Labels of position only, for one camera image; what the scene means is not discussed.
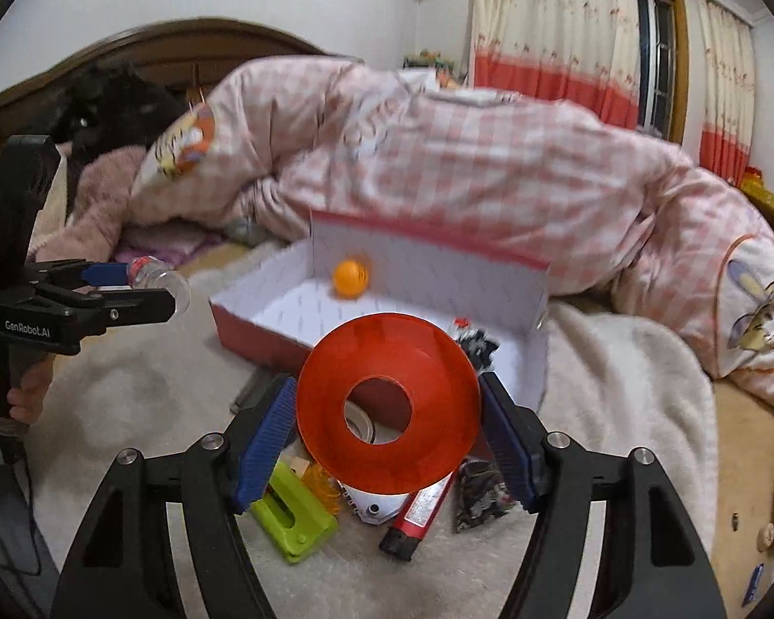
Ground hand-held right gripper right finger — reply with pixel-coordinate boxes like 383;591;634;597
477;370;727;619

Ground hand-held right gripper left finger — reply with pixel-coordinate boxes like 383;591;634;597
50;374;299;619

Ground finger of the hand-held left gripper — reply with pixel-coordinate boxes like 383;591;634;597
39;286;177;337
26;258;134;290

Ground clear plastic bottle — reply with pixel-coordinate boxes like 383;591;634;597
125;256;192;317

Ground orange translucent spiky toy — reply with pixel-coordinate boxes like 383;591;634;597
302;464;344;518

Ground orange-red plastic funnel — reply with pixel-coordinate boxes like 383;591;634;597
295;313;482;509

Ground red white cardboard box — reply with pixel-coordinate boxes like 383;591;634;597
208;209;552;427

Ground person's left hand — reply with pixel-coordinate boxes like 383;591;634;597
0;335;57;428

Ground dark patterned packet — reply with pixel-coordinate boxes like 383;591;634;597
454;457;518;533

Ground pink fuzzy blanket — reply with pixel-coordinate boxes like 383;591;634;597
31;145;151;267

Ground purple pink cloth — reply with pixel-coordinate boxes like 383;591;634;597
115;227;228;273

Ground white tape roll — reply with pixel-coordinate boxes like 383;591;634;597
344;398;380;445

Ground small dark patterned pouch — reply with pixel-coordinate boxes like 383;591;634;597
450;318;502;373

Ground red white tube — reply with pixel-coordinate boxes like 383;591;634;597
378;469;457;562

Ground white fleece blanket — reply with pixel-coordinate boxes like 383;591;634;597
24;263;721;619

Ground white plastic piece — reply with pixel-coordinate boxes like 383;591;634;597
341;482;412;526

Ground black plush toy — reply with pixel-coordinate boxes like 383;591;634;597
57;63;189;172

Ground orange ball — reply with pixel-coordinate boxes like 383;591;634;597
333;259;370;299

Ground wooden headboard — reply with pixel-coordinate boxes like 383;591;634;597
0;17;336;133

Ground small blue stick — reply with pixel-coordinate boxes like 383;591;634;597
741;562;766;608

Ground pink checkered quilt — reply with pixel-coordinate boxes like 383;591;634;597
129;57;774;428

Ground yellow boxes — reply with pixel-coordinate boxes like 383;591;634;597
740;166;774;228

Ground colourful shelf clutter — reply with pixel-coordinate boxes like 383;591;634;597
401;47;473;89

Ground narrow cream red curtain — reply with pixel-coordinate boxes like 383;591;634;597
695;0;760;187

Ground wooden framed window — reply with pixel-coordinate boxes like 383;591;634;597
635;0;692;148

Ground wide cream red curtain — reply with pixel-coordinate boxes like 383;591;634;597
467;0;641;131

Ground black cable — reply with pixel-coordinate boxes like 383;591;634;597
0;461;43;578

